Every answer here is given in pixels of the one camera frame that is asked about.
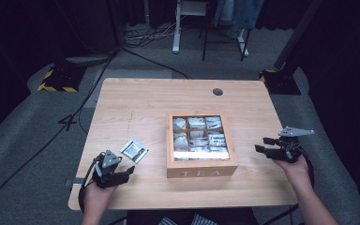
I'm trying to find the dark slanted metal pole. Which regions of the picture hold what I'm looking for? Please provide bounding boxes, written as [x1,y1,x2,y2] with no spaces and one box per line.
[273,0,324,71]

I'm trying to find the grey tape strip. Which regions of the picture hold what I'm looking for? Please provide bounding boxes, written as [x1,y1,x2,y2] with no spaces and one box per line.
[64,176,87,188]

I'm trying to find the bundle of floor cables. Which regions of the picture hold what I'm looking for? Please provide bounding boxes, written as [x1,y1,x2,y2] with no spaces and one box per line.
[122,16,188,49]

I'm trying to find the pile of tea bag packets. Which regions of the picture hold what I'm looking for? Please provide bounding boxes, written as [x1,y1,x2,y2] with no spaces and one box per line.
[172,115,230,162]

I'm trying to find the person's striped clothing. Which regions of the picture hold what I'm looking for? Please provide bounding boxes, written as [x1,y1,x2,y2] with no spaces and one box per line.
[157,213,229,225]

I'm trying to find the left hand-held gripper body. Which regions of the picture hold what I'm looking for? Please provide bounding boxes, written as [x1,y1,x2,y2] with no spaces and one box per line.
[91,149,124,189]

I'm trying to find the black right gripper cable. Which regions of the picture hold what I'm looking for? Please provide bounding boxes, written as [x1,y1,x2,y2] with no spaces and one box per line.
[262,145,316,225]

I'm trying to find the white desk leg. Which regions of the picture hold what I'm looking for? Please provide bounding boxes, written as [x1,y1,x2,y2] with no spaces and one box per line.
[172,0,208,55]

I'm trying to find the person's right hand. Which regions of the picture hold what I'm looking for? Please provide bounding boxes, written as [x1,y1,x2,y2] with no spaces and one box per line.
[272,155,311,189]

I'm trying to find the black yellow striped stand base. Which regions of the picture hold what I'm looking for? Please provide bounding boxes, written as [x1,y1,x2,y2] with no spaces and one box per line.
[259,68,302,96]
[37,65,88,94]

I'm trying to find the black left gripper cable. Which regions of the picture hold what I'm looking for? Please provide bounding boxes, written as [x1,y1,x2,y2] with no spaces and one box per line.
[77,152,107,214]

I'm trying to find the wooden tea box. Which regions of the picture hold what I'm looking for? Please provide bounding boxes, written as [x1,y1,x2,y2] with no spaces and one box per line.
[165,112,240,179]

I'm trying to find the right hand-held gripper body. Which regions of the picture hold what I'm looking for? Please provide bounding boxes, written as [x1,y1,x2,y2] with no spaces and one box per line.
[273,125,315,164]

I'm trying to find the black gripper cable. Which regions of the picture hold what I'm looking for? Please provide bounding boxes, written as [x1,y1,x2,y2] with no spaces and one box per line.
[77,152,107,214]
[262,145,316,225]

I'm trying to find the blue hanging jeans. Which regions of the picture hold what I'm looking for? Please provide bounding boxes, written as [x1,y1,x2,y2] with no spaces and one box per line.
[213,0,265,39]

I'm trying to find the white tea bag packet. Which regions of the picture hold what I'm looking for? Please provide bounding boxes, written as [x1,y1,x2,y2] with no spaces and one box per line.
[119,139,150,165]

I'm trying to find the black metal chair frame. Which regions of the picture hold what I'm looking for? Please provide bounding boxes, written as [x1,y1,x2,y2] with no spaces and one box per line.
[198,0,253,63]

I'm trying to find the long black floor cable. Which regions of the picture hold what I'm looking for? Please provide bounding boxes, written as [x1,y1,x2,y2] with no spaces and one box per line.
[0,46,191,217]

